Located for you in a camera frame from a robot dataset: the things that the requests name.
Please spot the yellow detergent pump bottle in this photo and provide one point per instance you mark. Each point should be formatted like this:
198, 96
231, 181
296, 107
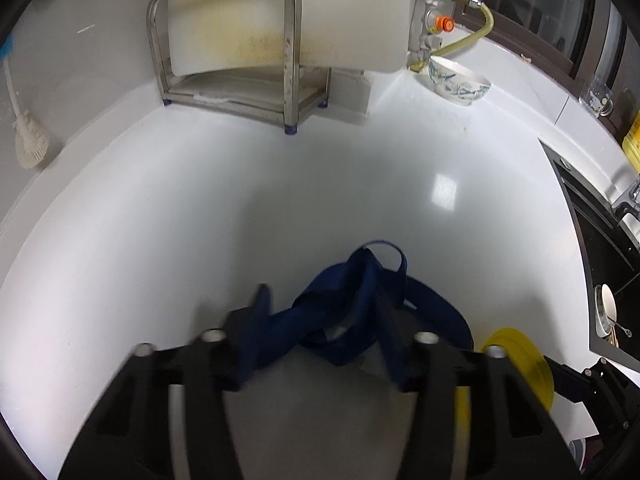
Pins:
634, 137

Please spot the black kitchen sink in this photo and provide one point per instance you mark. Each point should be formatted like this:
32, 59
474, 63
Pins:
600, 240

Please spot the glass mug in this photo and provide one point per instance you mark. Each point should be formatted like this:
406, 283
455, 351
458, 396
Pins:
597, 97

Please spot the white cutting board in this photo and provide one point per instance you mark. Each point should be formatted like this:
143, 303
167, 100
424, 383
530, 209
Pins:
240, 10

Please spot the metal faucet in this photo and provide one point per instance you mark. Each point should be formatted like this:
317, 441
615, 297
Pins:
631, 195

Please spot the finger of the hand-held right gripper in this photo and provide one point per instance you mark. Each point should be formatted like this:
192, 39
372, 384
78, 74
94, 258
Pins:
565, 382

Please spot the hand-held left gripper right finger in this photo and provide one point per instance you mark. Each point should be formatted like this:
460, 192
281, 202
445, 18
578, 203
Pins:
395, 355

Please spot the patterned white bowl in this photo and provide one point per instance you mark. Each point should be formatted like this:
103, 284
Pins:
457, 85

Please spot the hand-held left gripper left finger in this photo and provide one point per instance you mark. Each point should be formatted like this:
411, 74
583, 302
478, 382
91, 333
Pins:
250, 355

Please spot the metal rack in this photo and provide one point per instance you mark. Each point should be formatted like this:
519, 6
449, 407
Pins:
291, 60

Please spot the metal spoon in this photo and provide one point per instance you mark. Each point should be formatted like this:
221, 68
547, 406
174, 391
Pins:
620, 328

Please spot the gas valve with pipe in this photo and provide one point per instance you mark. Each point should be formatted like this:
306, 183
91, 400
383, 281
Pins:
440, 22

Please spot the yellow round lid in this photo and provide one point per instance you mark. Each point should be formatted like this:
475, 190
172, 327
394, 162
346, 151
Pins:
530, 360

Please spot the white dish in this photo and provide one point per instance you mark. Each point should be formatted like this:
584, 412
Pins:
607, 305

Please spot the dark window frame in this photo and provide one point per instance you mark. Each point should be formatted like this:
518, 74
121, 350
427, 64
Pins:
540, 0

